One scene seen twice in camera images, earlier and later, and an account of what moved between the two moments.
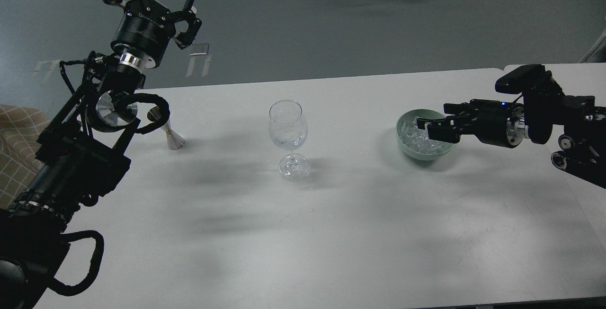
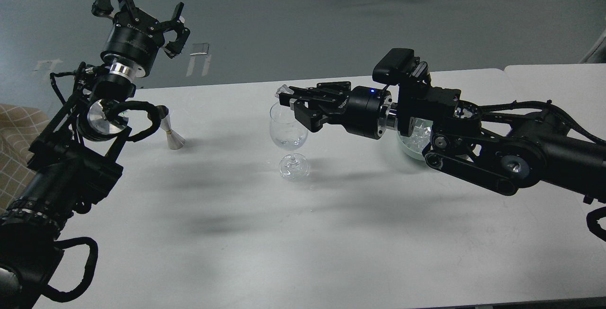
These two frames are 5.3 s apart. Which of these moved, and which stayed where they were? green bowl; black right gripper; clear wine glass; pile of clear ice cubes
Moved: black right gripper
Stayed: green bowl; clear wine glass; pile of clear ice cubes
